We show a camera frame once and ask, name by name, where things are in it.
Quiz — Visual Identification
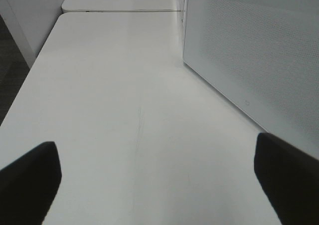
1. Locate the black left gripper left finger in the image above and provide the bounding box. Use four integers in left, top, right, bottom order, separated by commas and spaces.
0, 142, 62, 225

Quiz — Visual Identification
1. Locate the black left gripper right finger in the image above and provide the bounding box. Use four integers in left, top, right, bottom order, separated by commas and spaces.
254, 133, 319, 225

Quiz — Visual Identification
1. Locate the white microwave door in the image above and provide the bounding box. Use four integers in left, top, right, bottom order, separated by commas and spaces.
183, 0, 319, 158

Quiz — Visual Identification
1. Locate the white microwave oven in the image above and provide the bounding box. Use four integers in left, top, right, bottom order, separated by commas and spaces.
178, 0, 188, 56

